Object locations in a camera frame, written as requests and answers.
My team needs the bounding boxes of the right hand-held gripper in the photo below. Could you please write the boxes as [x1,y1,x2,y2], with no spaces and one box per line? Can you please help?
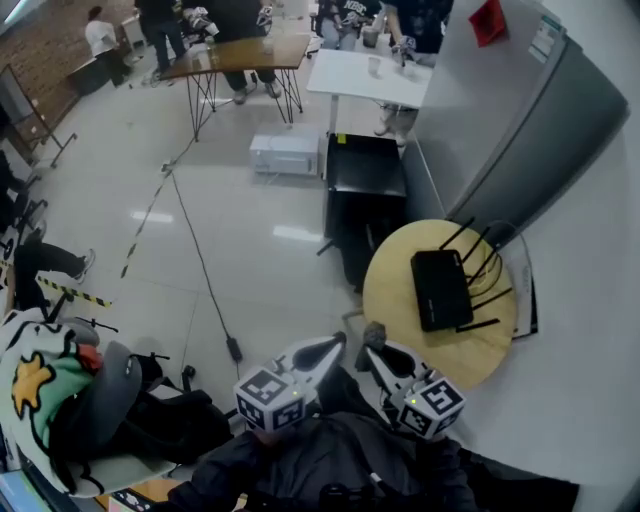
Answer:
[355,341,466,440]

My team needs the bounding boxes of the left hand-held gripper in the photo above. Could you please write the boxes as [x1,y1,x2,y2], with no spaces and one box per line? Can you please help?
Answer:
[233,330,348,434]

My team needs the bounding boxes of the blurry dark grey object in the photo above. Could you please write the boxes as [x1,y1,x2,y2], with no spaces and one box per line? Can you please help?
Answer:
[363,322,389,352]

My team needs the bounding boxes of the black router with antennas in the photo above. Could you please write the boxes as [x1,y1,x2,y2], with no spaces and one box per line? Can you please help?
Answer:
[410,215,517,335]

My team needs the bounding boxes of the person's right forearm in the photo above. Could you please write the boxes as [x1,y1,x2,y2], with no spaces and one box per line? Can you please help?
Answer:
[414,432,481,512]

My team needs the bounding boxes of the person's left forearm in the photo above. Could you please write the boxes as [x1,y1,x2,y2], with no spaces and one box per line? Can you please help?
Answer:
[192,424,296,501]

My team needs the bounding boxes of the person's black trouser leg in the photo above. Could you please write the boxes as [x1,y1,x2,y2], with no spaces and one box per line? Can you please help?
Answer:
[317,364,401,426]

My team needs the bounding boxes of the black bag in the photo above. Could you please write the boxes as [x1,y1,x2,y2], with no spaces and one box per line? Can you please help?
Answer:
[317,222,386,296]

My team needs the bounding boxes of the round light wooden side table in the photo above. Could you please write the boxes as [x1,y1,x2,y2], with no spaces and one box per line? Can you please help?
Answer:
[342,218,517,391]

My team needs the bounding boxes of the person's black jacket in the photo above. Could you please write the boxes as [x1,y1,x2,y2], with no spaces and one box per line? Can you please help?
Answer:
[167,412,581,512]

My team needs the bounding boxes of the white printed board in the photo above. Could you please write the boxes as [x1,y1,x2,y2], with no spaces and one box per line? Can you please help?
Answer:
[509,239,540,341]

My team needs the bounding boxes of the black cabinet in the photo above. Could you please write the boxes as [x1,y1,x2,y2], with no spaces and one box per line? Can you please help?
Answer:
[323,132,407,241]

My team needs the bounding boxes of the black backpack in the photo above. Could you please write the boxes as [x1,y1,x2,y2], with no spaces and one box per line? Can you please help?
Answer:
[124,352,234,466]

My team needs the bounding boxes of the white box appliance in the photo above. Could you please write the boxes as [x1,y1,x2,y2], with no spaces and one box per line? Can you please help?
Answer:
[248,130,321,177]

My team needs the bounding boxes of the yellow black hazard tape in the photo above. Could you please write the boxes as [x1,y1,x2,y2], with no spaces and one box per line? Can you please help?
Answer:
[119,172,174,279]
[37,275,112,307]

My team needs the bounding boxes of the grey rounded cushion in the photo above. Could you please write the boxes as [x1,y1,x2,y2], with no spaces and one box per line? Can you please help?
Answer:
[89,340,144,449]

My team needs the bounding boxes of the white chair seat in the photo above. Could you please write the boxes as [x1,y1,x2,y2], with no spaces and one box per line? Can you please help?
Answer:
[64,452,179,499]

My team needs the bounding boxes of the white rectangular desk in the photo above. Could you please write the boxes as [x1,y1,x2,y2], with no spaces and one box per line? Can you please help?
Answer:
[305,48,434,136]

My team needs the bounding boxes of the grey refrigerator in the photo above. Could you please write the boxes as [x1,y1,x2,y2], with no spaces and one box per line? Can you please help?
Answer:
[399,0,631,251]

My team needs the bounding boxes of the colourful star print garment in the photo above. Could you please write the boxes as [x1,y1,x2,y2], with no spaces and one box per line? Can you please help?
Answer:
[0,307,109,496]

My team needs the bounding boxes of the red paper decoration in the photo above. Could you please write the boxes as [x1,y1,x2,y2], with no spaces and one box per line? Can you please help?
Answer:
[468,0,510,49]

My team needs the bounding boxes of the white blue label sticker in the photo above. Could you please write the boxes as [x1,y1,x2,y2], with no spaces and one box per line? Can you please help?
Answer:
[528,14,569,64]

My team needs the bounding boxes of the black framed board on stand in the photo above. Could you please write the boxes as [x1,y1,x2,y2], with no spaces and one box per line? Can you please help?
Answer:
[0,63,79,169]

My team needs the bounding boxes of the black floor cable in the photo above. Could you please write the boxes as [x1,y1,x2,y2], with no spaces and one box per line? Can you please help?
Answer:
[169,172,236,341]

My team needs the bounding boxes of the black router cable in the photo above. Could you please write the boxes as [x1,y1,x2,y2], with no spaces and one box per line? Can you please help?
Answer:
[474,224,505,291]

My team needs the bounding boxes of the grey cable loop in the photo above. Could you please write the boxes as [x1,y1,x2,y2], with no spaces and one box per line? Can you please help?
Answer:
[487,219,536,301]

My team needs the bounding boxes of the brown wooden table wire legs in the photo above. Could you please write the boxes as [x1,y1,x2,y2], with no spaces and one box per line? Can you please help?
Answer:
[159,33,312,141]

